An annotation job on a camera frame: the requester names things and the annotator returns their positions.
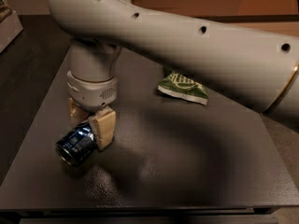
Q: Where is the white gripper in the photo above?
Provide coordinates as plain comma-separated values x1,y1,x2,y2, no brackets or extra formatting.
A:
67,71,118,151

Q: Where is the blue pepsi can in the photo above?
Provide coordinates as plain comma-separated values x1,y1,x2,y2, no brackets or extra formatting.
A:
55,121,97,166

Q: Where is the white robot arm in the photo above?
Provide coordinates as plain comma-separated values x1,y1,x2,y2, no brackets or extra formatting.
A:
49,0,299,130

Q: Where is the green chip bag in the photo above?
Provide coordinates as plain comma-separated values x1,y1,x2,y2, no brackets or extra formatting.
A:
158,68,208,105

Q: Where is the white box at left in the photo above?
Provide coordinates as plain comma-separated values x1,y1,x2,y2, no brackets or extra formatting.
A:
0,11,23,53

